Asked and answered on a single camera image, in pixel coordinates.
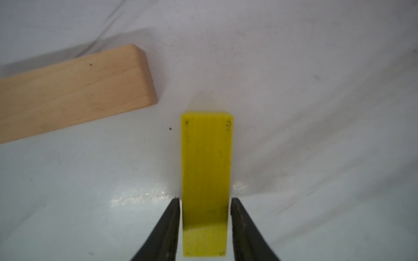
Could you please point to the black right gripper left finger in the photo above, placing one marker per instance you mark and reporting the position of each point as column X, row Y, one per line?
column 161, row 245

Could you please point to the yellow block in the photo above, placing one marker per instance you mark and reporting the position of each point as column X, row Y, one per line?
column 206, row 141

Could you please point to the natural wood block upper right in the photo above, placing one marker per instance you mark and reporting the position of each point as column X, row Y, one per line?
column 74, row 92

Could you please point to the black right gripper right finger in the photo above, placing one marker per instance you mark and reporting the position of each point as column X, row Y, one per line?
column 248, row 243

